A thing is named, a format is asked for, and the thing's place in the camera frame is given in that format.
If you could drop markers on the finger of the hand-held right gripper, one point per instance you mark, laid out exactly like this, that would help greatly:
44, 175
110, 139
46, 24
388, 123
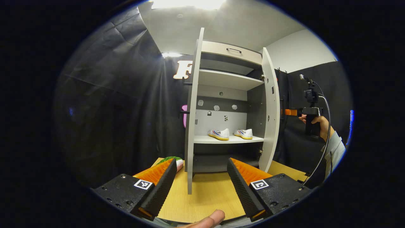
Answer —
289, 112

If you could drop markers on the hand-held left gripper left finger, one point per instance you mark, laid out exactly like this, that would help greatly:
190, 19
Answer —
163, 186

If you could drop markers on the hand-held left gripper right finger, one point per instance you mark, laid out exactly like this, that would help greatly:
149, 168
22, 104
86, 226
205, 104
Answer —
242, 190

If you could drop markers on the white shoe cabinet door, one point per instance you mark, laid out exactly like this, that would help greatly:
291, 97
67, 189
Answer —
272, 126
191, 126

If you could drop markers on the white shoe cabinet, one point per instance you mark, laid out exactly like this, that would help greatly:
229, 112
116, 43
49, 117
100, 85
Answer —
253, 110

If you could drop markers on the white canvas shoe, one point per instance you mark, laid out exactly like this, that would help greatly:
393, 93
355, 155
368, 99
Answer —
220, 133
244, 133

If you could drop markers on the white cabinet shelf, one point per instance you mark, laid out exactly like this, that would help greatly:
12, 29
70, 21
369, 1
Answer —
202, 139
227, 79

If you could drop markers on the green striped toy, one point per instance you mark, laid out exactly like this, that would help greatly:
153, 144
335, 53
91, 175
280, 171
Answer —
179, 163

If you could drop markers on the black backdrop cloth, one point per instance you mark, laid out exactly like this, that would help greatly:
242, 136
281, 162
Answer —
110, 110

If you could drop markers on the ceiling light panel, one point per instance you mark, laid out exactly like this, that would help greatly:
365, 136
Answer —
186, 3

